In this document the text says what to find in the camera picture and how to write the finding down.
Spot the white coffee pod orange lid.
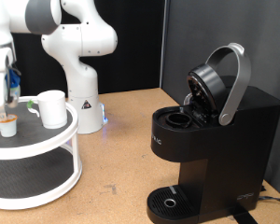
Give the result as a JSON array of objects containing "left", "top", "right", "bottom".
[{"left": 0, "top": 114, "right": 19, "bottom": 138}]

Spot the black Keurig coffee maker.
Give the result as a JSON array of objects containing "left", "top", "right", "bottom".
[{"left": 186, "top": 63, "right": 228, "bottom": 125}]

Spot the black Keurig coffee machine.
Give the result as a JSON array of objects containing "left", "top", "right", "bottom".
[{"left": 146, "top": 74, "right": 280, "bottom": 224}]

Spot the white two-tier turntable shelf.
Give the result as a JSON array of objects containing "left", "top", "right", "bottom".
[{"left": 0, "top": 95, "right": 83, "bottom": 211}]

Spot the white ceramic mug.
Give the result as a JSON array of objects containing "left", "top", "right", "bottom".
[{"left": 27, "top": 90, "right": 68, "bottom": 130}]

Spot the black drip tray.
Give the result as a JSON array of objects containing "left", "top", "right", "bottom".
[{"left": 146, "top": 185, "right": 200, "bottom": 224}]

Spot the braided power cable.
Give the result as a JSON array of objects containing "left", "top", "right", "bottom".
[{"left": 258, "top": 194, "right": 280, "bottom": 206}]

